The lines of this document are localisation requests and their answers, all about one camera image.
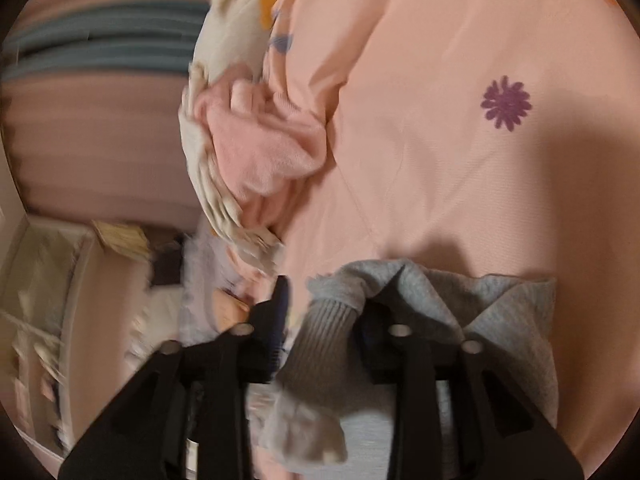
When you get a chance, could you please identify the blue curtain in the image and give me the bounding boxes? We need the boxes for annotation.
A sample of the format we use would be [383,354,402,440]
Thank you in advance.
[0,2,211,81]

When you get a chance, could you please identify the yellow pleated lampshade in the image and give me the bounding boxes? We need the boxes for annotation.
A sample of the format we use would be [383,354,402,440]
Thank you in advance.
[92,220,151,261]

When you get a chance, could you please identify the peach folded clothes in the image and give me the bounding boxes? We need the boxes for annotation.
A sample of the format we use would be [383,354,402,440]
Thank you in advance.
[212,290,251,326]

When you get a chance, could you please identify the pink printed blanket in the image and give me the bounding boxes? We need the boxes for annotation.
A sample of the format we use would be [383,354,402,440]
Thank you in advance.
[240,0,640,480]

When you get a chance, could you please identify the lilac bed sheet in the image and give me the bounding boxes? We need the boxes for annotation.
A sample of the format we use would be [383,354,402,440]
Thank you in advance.
[177,230,251,346]

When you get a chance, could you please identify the grey sweatshirt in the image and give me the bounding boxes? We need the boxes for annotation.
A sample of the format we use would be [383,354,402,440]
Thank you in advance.
[260,259,560,476]

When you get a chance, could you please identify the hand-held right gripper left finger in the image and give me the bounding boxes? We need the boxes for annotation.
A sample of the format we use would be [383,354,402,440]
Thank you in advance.
[57,275,291,480]

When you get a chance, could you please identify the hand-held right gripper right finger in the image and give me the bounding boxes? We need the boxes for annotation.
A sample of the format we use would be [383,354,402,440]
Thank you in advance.
[352,295,586,480]

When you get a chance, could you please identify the white folded clothes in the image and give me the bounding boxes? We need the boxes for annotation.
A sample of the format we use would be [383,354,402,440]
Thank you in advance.
[179,60,286,273]

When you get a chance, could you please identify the pink folded clothes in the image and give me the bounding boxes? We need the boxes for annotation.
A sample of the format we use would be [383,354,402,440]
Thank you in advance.
[192,77,336,241]

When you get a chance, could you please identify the white goose plush toy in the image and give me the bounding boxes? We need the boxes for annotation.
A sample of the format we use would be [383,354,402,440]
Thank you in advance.
[192,0,301,86]

